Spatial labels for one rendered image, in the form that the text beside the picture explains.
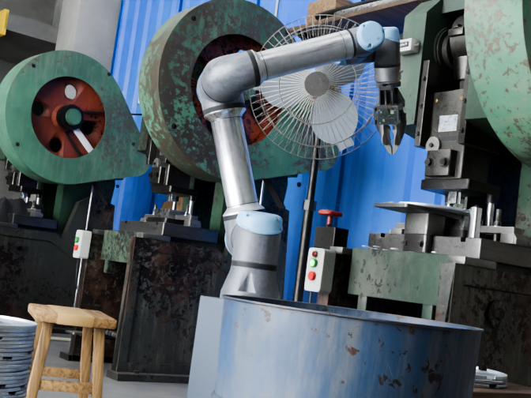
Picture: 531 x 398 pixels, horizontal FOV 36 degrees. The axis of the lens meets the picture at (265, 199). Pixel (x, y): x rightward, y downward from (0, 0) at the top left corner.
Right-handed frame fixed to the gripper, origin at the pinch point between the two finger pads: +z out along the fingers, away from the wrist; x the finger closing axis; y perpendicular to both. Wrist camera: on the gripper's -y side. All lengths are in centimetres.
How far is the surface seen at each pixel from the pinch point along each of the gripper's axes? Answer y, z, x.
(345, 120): -79, 3, -34
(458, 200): -17.8, 19.9, 16.6
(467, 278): 21.8, 31.4, 23.0
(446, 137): -20.6, 0.5, 12.9
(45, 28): -409, -36, -387
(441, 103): -26.6, -9.3, 10.9
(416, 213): -4.0, 20.6, 5.5
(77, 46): -392, -19, -347
